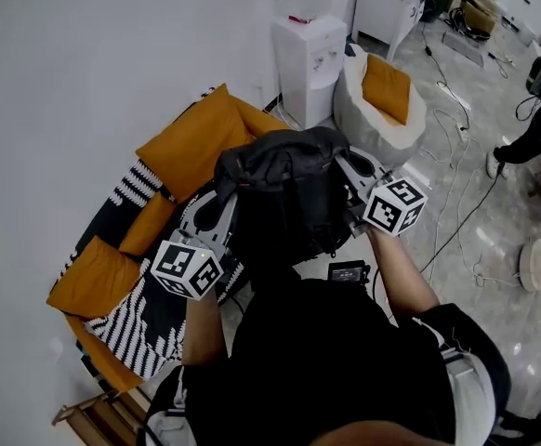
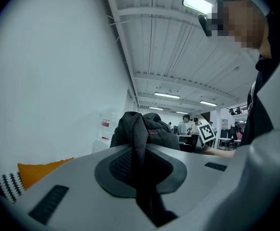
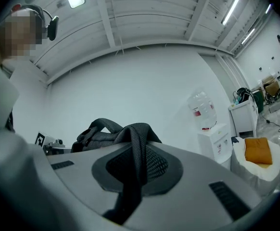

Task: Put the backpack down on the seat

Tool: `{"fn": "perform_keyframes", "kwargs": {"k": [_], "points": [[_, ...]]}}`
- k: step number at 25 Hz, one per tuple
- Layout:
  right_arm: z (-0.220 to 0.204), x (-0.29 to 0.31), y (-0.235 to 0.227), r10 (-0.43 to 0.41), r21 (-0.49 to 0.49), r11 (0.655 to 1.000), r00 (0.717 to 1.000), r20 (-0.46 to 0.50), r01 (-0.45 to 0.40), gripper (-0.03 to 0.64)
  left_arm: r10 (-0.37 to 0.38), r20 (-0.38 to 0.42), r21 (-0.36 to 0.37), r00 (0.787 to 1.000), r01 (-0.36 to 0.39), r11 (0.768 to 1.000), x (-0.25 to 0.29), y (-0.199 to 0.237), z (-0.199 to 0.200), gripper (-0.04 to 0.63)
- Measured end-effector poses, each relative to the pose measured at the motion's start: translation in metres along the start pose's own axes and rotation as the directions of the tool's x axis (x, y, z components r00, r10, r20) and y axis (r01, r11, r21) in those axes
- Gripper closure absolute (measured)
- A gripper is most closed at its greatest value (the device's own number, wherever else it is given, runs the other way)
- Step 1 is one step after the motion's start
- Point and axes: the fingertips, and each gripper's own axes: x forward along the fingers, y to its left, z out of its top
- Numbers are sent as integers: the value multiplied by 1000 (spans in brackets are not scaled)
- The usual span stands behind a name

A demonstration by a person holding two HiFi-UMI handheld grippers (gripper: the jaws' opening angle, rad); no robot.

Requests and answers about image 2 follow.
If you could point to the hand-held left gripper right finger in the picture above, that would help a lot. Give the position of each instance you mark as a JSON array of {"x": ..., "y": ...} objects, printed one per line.
[{"x": 197, "y": 177}]

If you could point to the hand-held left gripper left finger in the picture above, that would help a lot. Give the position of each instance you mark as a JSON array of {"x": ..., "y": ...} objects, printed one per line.
[{"x": 77, "y": 184}]

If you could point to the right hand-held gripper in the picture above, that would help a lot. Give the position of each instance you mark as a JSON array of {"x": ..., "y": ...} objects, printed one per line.
[{"x": 206, "y": 133}]

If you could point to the dark grey garment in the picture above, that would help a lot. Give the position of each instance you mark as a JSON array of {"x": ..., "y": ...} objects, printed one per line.
[{"x": 154, "y": 133}]

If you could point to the person's right forearm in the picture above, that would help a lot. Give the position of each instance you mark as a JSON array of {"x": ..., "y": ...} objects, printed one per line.
[{"x": 218, "y": 152}]

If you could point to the long ceiling light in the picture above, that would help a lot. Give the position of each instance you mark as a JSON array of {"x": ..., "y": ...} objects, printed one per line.
[
  {"x": 167, "y": 95},
  {"x": 155, "y": 108},
  {"x": 195, "y": 1},
  {"x": 207, "y": 103}
]

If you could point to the orange cushion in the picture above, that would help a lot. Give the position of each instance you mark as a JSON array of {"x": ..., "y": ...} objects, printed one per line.
[{"x": 39, "y": 172}]

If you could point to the person's black clothing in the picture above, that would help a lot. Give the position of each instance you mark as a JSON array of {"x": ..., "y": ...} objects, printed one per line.
[{"x": 258, "y": 105}]

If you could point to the black white patterned cushion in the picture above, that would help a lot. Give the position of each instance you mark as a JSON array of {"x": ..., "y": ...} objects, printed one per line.
[{"x": 7, "y": 184}]

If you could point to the person's head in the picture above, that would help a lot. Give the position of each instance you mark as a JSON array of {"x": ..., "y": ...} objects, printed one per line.
[{"x": 243, "y": 20}]

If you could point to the black head-mounted camera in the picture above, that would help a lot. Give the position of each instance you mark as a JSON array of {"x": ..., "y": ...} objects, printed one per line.
[{"x": 205, "y": 25}]

